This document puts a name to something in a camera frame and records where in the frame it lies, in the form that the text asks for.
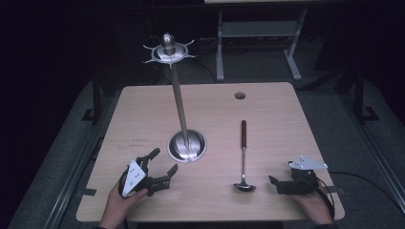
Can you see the person's right hand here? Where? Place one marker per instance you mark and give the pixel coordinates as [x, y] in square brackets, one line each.
[316, 206]

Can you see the person's left hand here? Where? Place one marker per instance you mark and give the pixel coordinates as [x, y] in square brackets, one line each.
[116, 206]

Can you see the grey metal desk frame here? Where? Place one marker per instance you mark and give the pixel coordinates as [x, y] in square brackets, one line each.
[254, 29]

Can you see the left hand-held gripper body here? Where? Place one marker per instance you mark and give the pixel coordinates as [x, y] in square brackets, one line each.
[133, 176]

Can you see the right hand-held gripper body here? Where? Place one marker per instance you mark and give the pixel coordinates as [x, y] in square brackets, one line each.
[302, 183]

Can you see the steel utensil rack stand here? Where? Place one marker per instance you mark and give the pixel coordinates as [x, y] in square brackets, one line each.
[187, 149]

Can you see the black tape strip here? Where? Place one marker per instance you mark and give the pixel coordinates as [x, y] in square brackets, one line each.
[89, 192]

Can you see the aluminium floor rail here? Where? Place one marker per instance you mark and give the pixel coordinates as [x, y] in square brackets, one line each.
[79, 165]
[375, 149]

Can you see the black metal stand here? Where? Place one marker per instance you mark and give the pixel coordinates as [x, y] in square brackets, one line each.
[96, 101]
[359, 95]

